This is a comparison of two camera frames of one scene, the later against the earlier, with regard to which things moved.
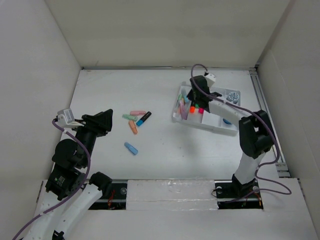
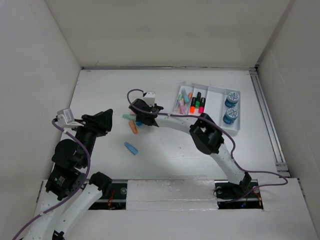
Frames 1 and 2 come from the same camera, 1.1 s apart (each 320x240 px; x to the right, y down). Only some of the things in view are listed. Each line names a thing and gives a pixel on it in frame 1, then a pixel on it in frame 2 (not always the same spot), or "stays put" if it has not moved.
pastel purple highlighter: [184, 112] stays put
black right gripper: [190, 96] -> [138, 119]
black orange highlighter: [192, 109] stays put
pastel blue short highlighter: [131, 148] stays put
